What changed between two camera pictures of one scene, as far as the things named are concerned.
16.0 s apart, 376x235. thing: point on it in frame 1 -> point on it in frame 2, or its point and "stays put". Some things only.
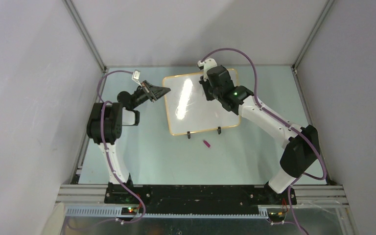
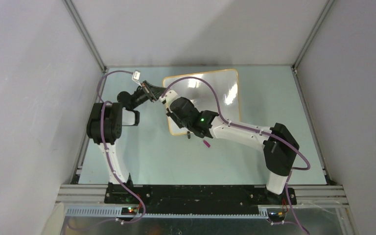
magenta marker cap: [205, 142] stays put
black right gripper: [205, 84] -> [174, 116]
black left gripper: [152, 92] stays put
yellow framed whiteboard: [188, 109] stays put
